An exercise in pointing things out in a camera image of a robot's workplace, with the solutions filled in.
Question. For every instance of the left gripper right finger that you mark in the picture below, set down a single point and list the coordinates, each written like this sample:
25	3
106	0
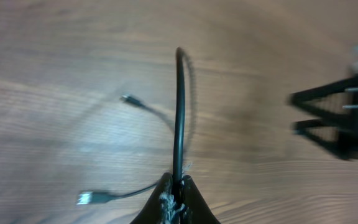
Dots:
196	210

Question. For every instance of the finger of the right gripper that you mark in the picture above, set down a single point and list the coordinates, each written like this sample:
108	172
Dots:
300	98
335	137

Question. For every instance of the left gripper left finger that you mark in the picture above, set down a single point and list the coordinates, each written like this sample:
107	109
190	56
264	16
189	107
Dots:
160	207

